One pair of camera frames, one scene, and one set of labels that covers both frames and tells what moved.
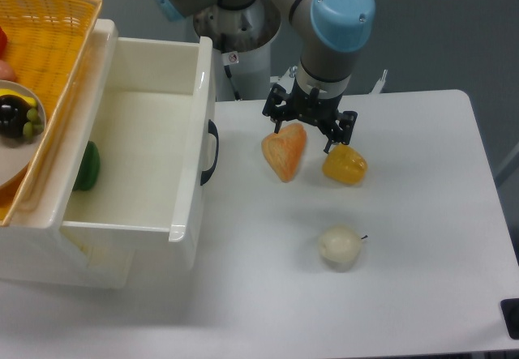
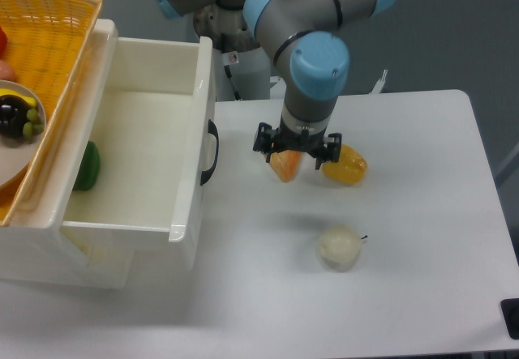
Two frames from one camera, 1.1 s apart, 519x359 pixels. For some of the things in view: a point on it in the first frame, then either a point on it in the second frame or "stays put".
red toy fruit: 3,44 stays put
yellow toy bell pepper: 345,164 stays put
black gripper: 308,105 → 281,138
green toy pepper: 90,170 stays put
